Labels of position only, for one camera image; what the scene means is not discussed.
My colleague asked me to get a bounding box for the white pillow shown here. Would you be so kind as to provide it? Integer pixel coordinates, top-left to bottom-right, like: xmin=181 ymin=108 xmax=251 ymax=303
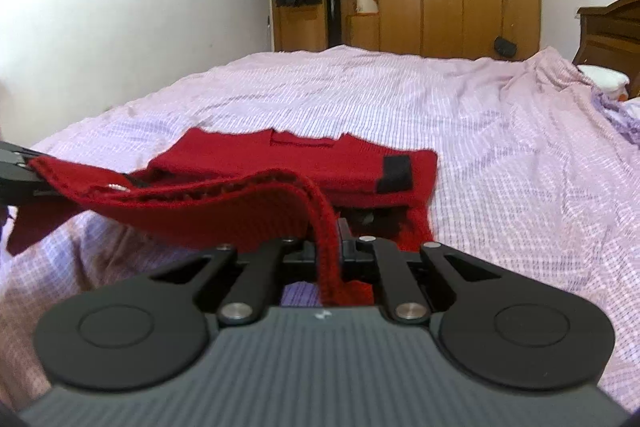
xmin=577 ymin=64 xmax=631 ymax=100

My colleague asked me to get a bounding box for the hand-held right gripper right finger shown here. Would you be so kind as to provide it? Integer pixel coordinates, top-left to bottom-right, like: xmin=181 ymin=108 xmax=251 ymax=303
xmin=336 ymin=218 xmax=502 ymax=324

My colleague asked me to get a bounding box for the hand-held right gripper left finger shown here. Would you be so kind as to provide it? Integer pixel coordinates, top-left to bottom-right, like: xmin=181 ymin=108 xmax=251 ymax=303
xmin=149 ymin=238 xmax=321 ymax=327

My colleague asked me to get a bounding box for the pink checked bed sheet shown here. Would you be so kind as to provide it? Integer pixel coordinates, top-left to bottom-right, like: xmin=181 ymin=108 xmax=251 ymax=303
xmin=0 ymin=45 xmax=640 ymax=427

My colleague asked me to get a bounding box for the red knitted cardigan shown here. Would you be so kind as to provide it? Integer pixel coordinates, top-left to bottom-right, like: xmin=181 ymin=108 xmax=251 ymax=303
xmin=7 ymin=128 xmax=440 ymax=308

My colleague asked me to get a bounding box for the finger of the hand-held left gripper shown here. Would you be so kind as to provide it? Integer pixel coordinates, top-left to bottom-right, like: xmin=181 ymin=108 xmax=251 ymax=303
xmin=0 ymin=178 xmax=63 ymax=206
xmin=0 ymin=140 xmax=39 ymax=174

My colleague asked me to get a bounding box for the dark wooden headboard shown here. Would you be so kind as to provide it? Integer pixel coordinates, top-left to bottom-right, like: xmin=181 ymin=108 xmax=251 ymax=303
xmin=572 ymin=0 xmax=640 ymax=100

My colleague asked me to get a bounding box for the purple ruffled cloth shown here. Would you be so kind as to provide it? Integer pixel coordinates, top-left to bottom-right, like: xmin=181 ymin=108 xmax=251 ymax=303
xmin=591 ymin=89 xmax=640 ymax=148

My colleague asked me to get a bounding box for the black bag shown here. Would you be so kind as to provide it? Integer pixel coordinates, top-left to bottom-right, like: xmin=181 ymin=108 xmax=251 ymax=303
xmin=493 ymin=37 xmax=519 ymax=60

